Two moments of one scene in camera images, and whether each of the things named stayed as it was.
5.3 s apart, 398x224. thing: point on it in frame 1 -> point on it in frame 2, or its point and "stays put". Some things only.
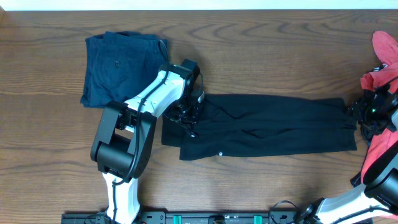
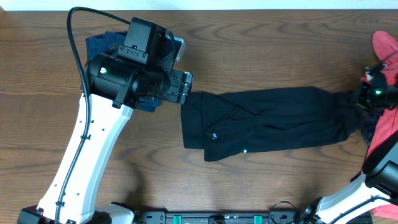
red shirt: x=385 y=47 stays put
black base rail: x=201 y=216 stays put
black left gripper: x=185 y=117 -> x=184 y=88
